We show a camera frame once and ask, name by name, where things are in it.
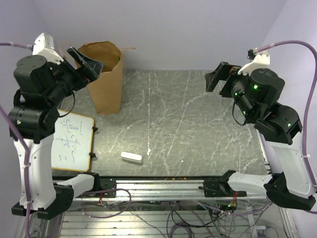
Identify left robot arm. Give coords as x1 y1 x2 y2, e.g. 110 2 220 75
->
5 47 103 220

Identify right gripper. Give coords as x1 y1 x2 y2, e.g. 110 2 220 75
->
205 60 257 120

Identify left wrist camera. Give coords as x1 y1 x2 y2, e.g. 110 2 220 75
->
32 33 64 64

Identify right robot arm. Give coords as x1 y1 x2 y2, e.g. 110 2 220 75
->
205 62 316 211

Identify small whiteboard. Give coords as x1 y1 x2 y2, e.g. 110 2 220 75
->
51 110 95 172

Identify aluminium rail frame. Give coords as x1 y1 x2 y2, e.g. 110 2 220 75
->
75 173 271 202

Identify white eraser block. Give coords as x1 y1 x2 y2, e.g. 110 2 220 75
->
120 152 143 164

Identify brown paper bag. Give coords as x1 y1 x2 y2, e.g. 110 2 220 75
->
79 41 135 115

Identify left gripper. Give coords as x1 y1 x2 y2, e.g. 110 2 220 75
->
47 46 104 106

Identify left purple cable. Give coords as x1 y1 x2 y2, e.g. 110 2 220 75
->
0 42 34 53

